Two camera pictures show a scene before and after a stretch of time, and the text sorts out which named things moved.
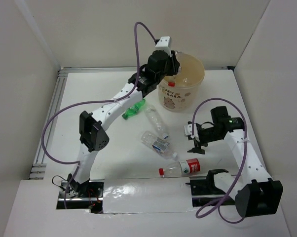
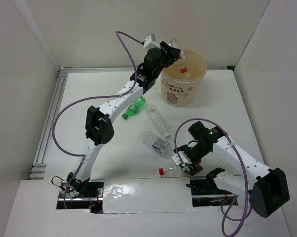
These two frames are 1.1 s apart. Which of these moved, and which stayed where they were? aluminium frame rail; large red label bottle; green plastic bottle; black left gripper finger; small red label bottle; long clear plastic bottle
Moved: black left gripper finger; small red label bottle
Stayed: long clear plastic bottle; aluminium frame rail; green plastic bottle; large red label bottle
